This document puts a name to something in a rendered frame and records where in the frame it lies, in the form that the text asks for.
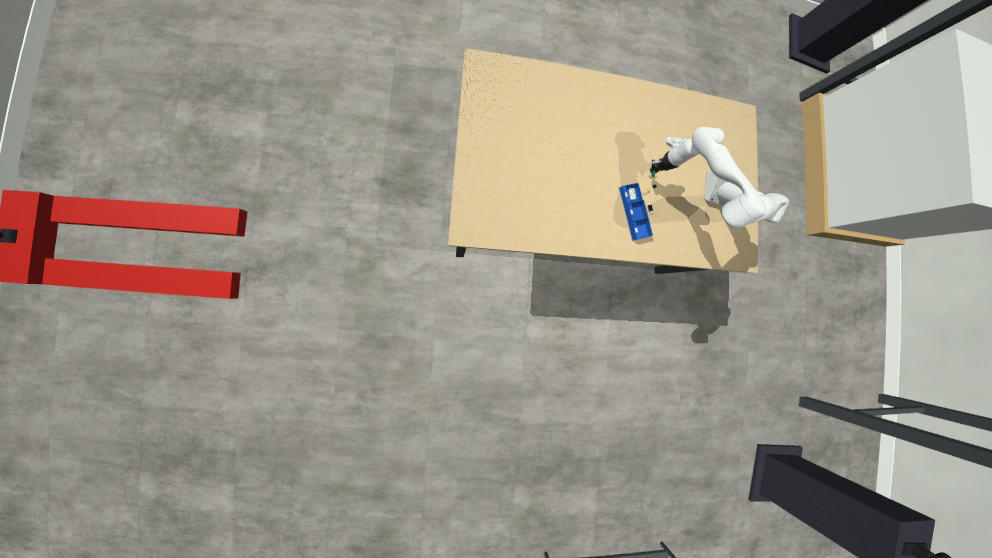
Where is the blue three-compartment bin rack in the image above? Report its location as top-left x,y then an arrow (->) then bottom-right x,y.
619,183 -> 653,241

